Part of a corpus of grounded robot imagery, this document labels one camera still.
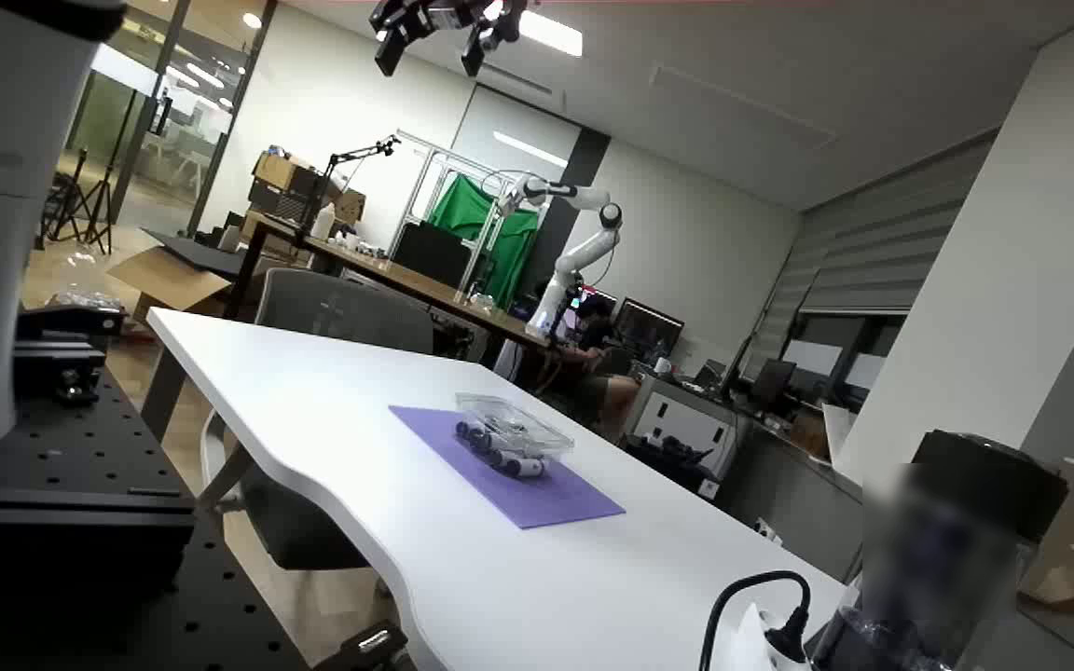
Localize black computer monitor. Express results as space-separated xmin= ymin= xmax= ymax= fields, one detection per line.
xmin=389 ymin=221 xmax=473 ymax=291

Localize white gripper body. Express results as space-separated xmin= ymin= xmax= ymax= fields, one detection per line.
xmin=364 ymin=0 xmax=528 ymax=47

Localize ceiling light panel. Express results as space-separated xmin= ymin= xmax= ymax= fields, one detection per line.
xmin=484 ymin=0 xmax=589 ymax=60

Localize black device on breadboard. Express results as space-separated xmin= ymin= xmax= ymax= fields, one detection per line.
xmin=11 ymin=299 xmax=126 ymax=408

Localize stacked cardboard boxes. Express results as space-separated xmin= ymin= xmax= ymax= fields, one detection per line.
xmin=244 ymin=149 xmax=369 ymax=237

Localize white power strip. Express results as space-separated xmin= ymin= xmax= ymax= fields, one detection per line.
xmin=718 ymin=599 xmax=815 ymax=671

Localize green cloth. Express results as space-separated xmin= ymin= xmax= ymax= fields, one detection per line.
xmin=422 ymin=170 xmax=543 ymax=313

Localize clear plastic lid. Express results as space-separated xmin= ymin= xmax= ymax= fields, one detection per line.
xmin=449 ymin=389 xmax=574 ymax=452

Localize black power cable with plug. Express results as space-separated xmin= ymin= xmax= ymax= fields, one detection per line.
xmin=698 ymin=565 xmax=815 ymax=671

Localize white box with black openings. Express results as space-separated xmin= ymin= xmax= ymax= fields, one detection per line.
xmin=620 ymin=368 xmax=754 ymax=491

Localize flat cardboard box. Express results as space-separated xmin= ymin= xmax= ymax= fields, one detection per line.
xmin=104 ymin=244 xmax=236 ymax=318

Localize glass door black frame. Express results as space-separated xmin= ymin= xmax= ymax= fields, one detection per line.
xmin=64 ymin=0 xmax=280 ymax=244

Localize long wooden desk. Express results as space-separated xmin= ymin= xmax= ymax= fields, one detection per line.
xmin=231 ymin=210 xmax=555 ymax=367

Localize black perforated breadboard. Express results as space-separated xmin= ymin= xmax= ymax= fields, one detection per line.
xmin=0 ymin=367 xmax=315 ymax=671

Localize grey window blinds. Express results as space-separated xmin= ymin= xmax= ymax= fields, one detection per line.
xmin=757 ymin=134 xmax=1000 ymax=375

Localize grey table leg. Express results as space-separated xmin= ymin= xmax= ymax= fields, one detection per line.
xmin=136 ymin=350 xmax=195 ymax=439

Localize dark items inside bowl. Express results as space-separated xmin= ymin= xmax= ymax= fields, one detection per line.
xmin=454 ymin=418 xmax=550 ymax=483

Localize clear jar with black lid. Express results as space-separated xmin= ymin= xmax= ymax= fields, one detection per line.
xmin=809 ymin=425 xmax=1074 ymax=671

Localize black framed monitor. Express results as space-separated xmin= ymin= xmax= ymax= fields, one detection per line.
xmin=609 ymin=293 xmax=691 ymax=367

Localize purple mat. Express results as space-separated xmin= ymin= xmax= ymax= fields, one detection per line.
xmin=389 ymin=401 xmax=630 ymax=533

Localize black table foot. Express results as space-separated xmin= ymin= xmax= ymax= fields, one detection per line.
xmin=309 ymin=618 xmax=411 ymax=671

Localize grey office chair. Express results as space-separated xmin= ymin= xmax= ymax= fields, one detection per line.
xmin=249 ymin=268 xmax=435 ymax=359

